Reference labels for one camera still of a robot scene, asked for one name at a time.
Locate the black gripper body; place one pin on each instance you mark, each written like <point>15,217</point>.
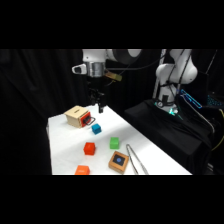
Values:
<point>96,86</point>

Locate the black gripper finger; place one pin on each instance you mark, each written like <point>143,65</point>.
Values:
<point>101,107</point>
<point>92,101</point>

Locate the blue cube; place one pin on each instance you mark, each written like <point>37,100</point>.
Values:
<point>96,128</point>

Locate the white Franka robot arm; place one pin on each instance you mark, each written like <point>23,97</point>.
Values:
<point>175,71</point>

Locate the green cube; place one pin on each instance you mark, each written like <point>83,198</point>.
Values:
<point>114,143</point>

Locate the red cube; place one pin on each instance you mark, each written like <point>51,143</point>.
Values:
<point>89,148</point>

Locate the wooden block with blue circle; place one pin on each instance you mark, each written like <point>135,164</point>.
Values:
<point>118,161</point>

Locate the orange cube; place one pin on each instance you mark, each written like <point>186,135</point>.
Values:
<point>82,170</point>

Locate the tan tag on wrist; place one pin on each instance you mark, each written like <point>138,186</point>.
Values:
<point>114,76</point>

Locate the wooden box with red face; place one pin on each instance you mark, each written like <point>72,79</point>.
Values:
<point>76,116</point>

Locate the metal tongs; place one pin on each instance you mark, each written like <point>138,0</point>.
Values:
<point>135,160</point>

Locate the black curtain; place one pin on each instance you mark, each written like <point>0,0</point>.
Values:
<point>30,86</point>

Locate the black cloth-covered stand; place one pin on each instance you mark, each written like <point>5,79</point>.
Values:
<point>166,133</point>

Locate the small green light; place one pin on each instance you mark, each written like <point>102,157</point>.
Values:
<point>172,111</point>

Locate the blue lit strip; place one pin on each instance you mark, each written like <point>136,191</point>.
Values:
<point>191,98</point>

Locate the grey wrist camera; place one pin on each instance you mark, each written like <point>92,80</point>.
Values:
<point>79,69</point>

